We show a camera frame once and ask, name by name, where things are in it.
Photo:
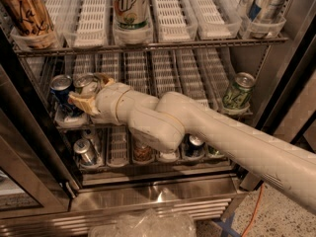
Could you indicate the silver can bottom left rear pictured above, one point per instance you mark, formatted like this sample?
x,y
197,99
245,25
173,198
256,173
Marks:
x,y
92,135

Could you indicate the silver can bottom left front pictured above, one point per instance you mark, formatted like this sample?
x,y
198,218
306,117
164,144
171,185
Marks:
x,y
86,151

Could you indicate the fridge glass door left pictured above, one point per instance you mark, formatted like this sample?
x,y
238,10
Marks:
x,y
32,152

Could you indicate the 7up can shelf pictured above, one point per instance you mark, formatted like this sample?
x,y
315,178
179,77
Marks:
x,y
131,14
87,84

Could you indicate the dark can bottom front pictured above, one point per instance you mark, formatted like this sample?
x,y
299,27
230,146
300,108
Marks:
x,y
193,146

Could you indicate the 7up can top shelf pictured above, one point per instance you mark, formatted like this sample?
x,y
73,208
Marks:
x,y
131,14

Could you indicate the Pepsi can middle shelf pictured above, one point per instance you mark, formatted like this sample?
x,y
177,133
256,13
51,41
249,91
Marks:
x,y
60,87

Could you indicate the wire shelf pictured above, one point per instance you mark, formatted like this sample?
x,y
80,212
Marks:
x,y
152,46
84,121

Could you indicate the top wire shelf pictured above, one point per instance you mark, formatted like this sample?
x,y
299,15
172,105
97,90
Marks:
x,y
152,46

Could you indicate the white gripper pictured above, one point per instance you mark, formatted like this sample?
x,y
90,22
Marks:
x,y
107,102

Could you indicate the blue silver can top right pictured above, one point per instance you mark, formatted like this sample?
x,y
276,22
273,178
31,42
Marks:
x,y
261,19

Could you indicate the green can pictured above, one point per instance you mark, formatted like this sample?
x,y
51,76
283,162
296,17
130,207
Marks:
x,y
239,91
212,152

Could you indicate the middle wire shelf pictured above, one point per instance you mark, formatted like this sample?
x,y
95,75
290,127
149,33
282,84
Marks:
x,y
84,121

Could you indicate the green can bottom right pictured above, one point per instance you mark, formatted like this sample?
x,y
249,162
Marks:
x,y
212,152

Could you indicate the LaCroix can top shelf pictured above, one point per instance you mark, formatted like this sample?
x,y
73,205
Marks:
x,y
34,26

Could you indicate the blue floor tape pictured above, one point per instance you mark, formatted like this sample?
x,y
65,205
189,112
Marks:
x,y
226,227

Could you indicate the orange can bottom front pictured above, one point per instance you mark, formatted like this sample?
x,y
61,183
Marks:
x,y
141,151

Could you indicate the green can middle right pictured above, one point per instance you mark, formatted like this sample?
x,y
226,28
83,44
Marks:
x,y
239,91

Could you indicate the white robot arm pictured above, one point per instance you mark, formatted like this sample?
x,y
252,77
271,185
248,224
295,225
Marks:
x,y
163,122

